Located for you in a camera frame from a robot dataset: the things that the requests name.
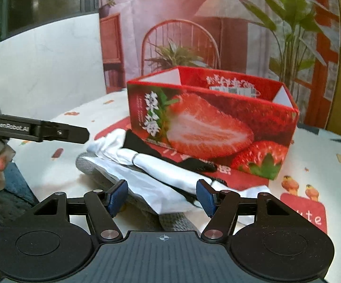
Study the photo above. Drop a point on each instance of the dark window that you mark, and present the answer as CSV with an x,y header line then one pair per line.
x,y
40,0

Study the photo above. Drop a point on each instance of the red strawberry print box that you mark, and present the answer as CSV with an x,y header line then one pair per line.
x,y
205,123

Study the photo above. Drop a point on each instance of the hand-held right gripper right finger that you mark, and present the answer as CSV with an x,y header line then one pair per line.
x,y
205,197

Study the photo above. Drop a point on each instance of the white cloth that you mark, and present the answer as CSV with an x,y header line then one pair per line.
x,y
158,177

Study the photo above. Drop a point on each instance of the printed wall backdrop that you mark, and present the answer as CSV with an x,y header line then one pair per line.
x,y
158,6

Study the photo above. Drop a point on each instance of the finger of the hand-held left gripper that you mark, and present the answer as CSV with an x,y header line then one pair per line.
x,y
67,134

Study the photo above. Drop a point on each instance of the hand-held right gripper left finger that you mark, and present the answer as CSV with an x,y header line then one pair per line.
x,y
118,197

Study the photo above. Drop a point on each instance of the grey knit cloth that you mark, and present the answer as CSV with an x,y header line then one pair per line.
x,y
99,165

